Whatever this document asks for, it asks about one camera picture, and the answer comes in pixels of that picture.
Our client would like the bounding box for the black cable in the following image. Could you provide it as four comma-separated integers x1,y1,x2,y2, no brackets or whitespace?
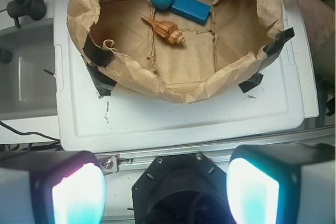
0,120,61,142

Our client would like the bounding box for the orange spiral sea shell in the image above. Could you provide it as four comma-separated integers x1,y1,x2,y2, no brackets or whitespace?
140,15,186,45

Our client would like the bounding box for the black tape strip lower right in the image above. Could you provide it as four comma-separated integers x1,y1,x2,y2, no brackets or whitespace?
239,73,264,93

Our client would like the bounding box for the blue rectangular block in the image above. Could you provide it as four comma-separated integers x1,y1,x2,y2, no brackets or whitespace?
171,0,211,25

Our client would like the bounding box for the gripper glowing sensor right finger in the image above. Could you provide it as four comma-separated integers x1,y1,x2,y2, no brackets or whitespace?
226,144,335,223

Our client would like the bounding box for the black tape strip lower left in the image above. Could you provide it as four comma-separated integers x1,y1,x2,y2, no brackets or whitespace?
86,65,117,96

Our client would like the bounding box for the crumpled brown paper bag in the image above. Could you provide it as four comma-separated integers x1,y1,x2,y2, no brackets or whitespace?
67,0,284,103

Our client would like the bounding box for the black faucet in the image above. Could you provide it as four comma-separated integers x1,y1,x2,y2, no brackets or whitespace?
7,0,47,28

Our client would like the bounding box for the white plastic bin lid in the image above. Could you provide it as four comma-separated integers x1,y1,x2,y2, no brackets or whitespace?
54,0,304,153

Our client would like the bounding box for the aluminium extrusion rail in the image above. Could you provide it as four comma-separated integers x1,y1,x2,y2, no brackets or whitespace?
97,126,336,175

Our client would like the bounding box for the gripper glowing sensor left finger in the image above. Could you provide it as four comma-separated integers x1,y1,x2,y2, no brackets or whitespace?
1,151,106,223

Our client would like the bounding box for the black octagonal mount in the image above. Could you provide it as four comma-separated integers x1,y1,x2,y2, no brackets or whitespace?
132,153,235,223

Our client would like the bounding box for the black tape strip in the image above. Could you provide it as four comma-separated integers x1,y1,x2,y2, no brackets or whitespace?
239,73,264,93
83,34,115,67
259,27,295,71
86,65,117,96

